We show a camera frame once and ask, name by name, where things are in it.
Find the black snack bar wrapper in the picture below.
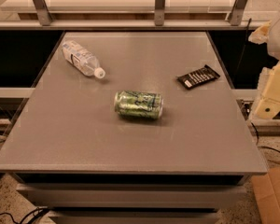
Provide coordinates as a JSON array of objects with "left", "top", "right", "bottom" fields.
[{"left": 176, "top": 64, "right": 220, "bottom": 90}]

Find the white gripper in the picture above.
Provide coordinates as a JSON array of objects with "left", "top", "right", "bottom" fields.
[{"left": 248, "top": 12, "right": 280, "bottom": 119}]

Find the black cable right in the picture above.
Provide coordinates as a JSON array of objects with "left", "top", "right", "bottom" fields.
[{"left": 245, "top": 105, "right": 280, "bottom": 166}]

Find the metal rail frame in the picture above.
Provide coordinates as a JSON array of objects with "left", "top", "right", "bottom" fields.
[{"left": 0, "top": 0, "right": 280, "bottom": 31}]

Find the grey drawer cabinet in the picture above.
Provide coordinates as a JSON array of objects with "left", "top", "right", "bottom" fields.
[{"left": 0, "top": 32, "right": 267, "bottom": 224}]

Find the cardboard box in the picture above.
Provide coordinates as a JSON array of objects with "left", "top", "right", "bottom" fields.
[{"left": 251, "top": 166, "right": 280, "bottom": 224}]

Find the black floor cable left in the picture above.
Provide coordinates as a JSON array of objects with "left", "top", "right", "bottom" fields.
[{"left": 0, "top": 206, "right": 50, "bottom": 224}]

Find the clear plastic water bottle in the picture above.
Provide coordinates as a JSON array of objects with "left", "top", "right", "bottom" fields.
[{"left": 62, "top": 40, "right": 105, "bottom": 79}]

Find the green soda can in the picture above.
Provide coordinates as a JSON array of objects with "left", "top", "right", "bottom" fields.
[{"left": 114, "top": 91, "right": 163, "bottom": 119}]

